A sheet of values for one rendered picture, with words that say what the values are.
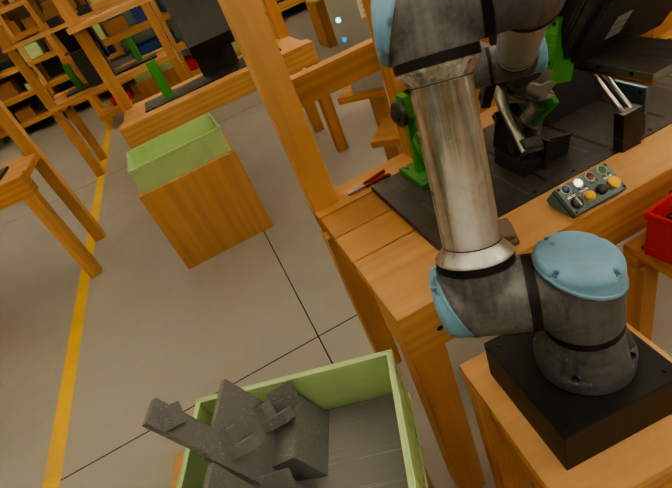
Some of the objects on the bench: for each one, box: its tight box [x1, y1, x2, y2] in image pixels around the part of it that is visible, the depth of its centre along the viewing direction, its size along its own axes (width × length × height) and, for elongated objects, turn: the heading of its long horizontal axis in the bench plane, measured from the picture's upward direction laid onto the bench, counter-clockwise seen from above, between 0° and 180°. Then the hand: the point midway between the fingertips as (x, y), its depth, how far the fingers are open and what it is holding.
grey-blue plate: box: [613, 80, 649, 136], centre depth 123 cm, size 10×2×14 cm, turn 45°
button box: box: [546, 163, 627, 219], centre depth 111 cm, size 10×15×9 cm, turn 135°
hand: (547, 95), depth 112 cm, fingers closed
